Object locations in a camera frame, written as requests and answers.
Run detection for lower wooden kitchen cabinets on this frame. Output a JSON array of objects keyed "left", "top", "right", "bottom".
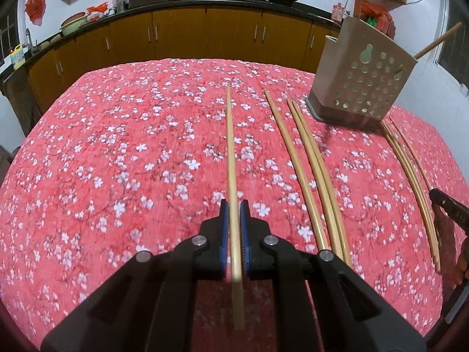
[{"left": 27, "top": 6, "right": 339, "bottom": 112}]

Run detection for black kitchen countertop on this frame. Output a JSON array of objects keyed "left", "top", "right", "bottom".
[{"left": 21, "top": 0, "right": 340, "bottom": 71}]

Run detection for wooden chopstick right group inner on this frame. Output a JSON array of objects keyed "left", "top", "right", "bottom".
[{"left": 379, "top": 121, "right": 439, "bottom": 267}]

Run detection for wooden chopstick group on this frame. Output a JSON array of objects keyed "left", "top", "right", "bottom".
[
  {"left": 379, "top": 121, "right": 439, "bottom": 267},
  {"left": 390, "top": 117, "right": 433, "bottom": 191},
  {"left": 380, "top": 122, "right": 441, "bottom": 273}
]

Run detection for wooden chopstick right group outer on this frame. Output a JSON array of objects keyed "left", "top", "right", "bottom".
[{"left": 390, "top": 117, "right": 433, "bottom": 191}]

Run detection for wooden chopstick right group middle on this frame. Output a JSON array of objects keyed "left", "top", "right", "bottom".
[{"left": 380, "top": 122, "right": 441, "bottom": 273}]

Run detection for red floral tablecloth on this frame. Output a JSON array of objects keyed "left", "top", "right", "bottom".
[{"left": 1, "top": 60, "right": 465, "bottom": 346}]

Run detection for beige perforated utensil holder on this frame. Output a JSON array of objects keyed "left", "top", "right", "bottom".
[{"left": 305, "top": 17, "right": 417, "bottom": 130}]

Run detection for wooden chopstick leaning in holder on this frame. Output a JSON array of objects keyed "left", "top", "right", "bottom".
[{"left": 414, "top": 21, "right": 463, "bottom": 60}]

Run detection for red plastic bags on counter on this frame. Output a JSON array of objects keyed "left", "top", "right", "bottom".
[{"left": 360, "top": 0, "right": 396, "bottom": 39}]

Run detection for pink bottle on counter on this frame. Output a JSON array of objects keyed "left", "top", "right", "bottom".
[{"left": 331, "top": 2, "right": 344, "bottom": 24}]

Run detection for red bag beside basin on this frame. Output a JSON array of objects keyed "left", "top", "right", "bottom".
[{"left": 87, "top": 2, "right": 108, "bottom": 22}]

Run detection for green basin with red lid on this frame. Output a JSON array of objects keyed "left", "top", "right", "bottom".
[{"left": 60, "top": 11, "right": 87, "bottom": 37}]

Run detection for yellow detergent bottle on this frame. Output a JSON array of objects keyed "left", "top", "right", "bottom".
[{"left": 10, "top": 44, "right": 26, "bottom": 70}]

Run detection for red plastic bag on wall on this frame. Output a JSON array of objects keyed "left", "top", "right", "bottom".
[{"left": 25, "top": 0, "right": 46, "bottom": 26}]

